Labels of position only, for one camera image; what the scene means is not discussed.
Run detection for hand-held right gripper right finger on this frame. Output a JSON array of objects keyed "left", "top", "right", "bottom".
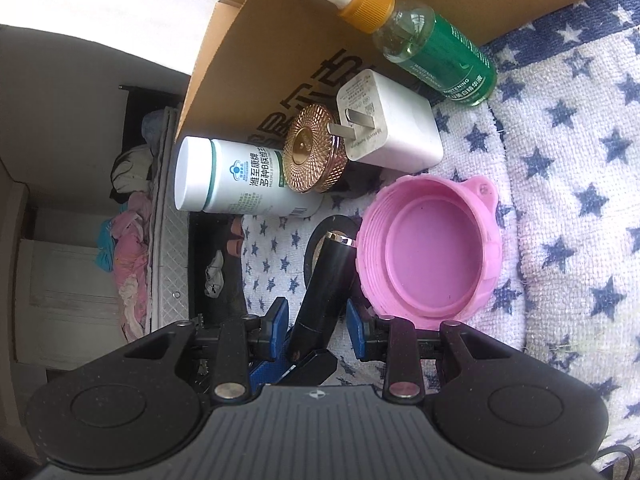
[{"left": 346, "top": 302, "right": 511, "bottom": 404}]

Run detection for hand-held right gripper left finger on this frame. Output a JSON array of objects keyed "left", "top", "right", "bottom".
[{"left": 122, "top": 297, "right": 291, "bottom": 404}]

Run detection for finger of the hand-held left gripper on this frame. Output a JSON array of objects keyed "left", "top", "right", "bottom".
[{"left": 249, "top": 350, "right": 337, "bottom": 387}]

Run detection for black cylinder flashlight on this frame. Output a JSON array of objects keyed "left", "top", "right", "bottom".
[{"left": 290, "top": 230, "right": 359, "bottom": 361}]

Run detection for black tape roll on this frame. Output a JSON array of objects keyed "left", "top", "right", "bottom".
[{"left": 304, "top": 214, "right": 362, "bottom": 311}]

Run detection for pink plastic lid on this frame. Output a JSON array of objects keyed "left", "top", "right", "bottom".
[{"left": 356, "top": 174, "right": 503, "bottom": 332}]

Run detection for white pill bottle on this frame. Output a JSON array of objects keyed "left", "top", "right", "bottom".
[{"left": 174, "top": 136, "right": 326, "bottom": 218}]

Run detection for white charger plug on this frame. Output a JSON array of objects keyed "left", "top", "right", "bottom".
[{"left": 334, "top": 68, "right": 445, "bottom": 166}]

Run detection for cardboard box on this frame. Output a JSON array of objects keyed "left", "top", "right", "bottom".
[{"left": 175, "top": 0, "right": 616, "bottom": 171}]

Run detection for green dropper bottle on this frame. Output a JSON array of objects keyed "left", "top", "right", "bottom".
[{"left": 303, "top": 0, "right": 497, "bottom": 107}]

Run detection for pink slipper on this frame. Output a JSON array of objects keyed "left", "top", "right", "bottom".
[{"left": 226, "top": 217, "right": 247, "bottom": 259}]

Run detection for quilted mattress edge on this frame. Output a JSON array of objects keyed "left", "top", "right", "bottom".
[{"left": 149, "top": 107, "right": 193, "bottom": 333}]

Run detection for pink clothes pile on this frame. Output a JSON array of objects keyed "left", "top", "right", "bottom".
[{"left": 97, "top": 195, "right": 153, "bottom": 342}]

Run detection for white and black clothes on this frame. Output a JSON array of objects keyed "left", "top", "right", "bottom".
[{"left": 110, "top": 147, "right": 151, "bottom": 206}]

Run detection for white cabinet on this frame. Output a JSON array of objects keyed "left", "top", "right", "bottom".
[{"left": 14, "top": 237, "right": 127, "bottom": 372}]

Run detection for blue white star-print towel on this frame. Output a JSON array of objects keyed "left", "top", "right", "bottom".
[{"left": 240, "top": 0, "right": 640, "bottom": 461}]

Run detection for black cable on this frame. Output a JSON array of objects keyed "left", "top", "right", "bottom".
[{"left": 595, "top": 444, "right": 637, "bottom": 472}]

